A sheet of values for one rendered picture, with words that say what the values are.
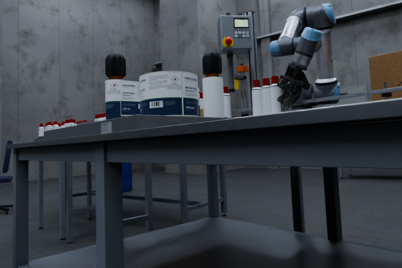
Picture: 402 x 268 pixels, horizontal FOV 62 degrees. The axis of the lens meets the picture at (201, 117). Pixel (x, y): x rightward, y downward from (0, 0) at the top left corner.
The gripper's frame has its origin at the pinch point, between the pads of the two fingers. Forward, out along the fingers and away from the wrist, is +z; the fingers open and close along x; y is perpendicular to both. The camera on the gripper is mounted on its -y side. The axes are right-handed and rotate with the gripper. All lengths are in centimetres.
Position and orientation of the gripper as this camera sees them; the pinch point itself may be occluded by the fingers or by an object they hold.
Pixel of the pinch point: (285, 108)
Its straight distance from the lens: 153.4
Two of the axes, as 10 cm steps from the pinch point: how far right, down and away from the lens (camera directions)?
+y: -7.4, -0.3, -6.7
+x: 6.0, 4.2, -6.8
